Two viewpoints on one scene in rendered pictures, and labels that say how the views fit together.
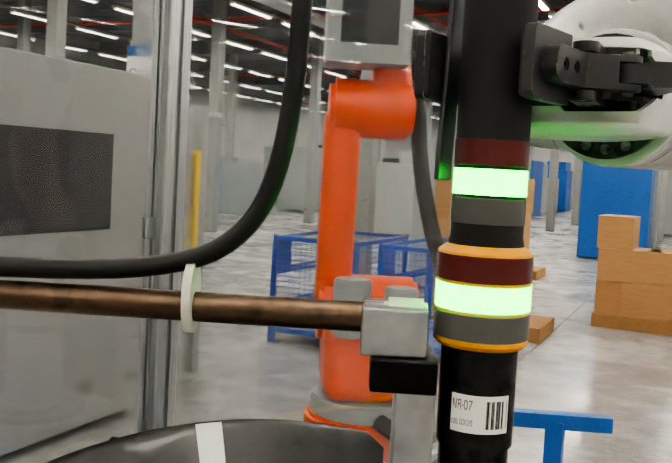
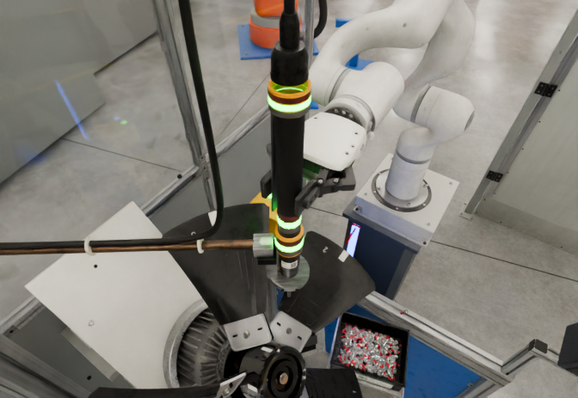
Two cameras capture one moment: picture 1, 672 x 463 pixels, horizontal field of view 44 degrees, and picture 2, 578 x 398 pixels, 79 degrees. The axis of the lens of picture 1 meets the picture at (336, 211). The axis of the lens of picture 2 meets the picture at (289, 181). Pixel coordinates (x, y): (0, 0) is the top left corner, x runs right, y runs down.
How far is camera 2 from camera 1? 0.40 m
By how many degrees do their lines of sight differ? 43
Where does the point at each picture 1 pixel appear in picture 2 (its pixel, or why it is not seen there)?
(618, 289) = not seen: outside the picture
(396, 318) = (263, 250)
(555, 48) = (305, 203)
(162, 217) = (169, 41)
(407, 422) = (269, 266)
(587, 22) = (345, 43)
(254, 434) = (227, 213)
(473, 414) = (287, 266)
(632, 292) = not seen: outside the picture
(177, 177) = (169, 20)
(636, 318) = not seen: outside the picture
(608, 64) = (327, 188)
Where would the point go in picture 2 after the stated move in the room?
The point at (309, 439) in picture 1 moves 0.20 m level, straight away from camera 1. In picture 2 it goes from (245, 211) to (244, 148)
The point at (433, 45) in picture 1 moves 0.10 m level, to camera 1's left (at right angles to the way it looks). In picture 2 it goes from (266, 186) to (187, 190)
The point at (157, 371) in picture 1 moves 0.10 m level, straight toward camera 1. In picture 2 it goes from (184, 102) to (187, 119)
